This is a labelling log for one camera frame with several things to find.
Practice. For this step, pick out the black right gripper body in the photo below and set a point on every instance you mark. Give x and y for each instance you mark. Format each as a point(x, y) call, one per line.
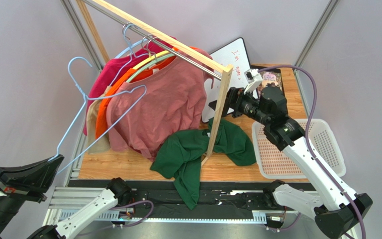
point(231, 102)

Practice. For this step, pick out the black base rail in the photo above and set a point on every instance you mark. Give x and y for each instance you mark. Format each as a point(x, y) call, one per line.
point(216, 201)

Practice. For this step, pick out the dusty pink t-shirt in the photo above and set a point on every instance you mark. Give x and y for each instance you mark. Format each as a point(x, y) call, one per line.
point(164, 109)

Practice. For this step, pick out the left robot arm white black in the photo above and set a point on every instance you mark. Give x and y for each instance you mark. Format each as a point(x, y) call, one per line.
point(116, 193)

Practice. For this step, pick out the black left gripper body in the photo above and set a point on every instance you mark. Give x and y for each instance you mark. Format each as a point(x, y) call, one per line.
point(4, 207)

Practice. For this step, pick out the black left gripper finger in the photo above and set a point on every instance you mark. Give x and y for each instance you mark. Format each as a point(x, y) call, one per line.
point(28, 190)
point(41, 171)

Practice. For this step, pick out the white whiteboard black frame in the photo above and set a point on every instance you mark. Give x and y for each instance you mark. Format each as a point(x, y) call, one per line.
point(233, 53)

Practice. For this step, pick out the orange t-shirt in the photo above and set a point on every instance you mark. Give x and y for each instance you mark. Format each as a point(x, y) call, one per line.
point(111, 96)

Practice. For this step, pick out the mint green hanger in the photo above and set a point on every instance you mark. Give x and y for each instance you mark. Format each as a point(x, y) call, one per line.
point(149, 65)

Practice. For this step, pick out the yellow hanger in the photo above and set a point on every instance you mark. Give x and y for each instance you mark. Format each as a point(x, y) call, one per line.
point(151, 55)

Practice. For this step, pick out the metal hanging rod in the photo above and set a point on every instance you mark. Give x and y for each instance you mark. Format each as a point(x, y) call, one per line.
point(156, 36)

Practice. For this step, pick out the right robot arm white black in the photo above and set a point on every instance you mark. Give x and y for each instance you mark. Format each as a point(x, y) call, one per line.
point(337, 208)

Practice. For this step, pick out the blue hanger at back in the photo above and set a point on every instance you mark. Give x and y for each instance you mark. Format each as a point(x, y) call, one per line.
point(132, 54)

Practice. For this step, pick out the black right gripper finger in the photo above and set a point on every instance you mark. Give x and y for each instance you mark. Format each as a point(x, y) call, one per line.
point(236, 111)
point(231, 99)

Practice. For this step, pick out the magenta t-shirt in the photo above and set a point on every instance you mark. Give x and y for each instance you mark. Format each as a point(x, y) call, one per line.
point(111, 69)

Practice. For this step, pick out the white plastic basket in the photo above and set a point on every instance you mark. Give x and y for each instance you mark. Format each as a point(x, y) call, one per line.
point(274, 164)

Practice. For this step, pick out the beige t-shirt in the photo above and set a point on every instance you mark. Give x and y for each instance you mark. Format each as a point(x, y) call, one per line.
point(95, 146)

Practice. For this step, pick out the green t-shirt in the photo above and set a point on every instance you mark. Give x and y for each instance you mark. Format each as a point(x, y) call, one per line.
point(180, 156)

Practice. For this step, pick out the illustrated paperback book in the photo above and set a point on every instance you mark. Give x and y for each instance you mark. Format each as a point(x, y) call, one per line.
point(270, 79)

